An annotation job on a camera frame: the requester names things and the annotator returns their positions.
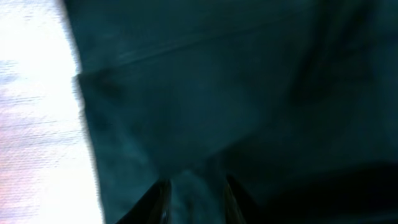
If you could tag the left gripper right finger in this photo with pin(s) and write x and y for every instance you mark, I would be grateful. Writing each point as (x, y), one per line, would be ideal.
(239, 206)

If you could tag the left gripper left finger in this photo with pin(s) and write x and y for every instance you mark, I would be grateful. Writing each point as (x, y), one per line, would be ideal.
(154, 207)

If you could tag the black shorts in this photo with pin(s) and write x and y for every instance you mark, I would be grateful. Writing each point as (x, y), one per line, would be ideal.
(294, 99)

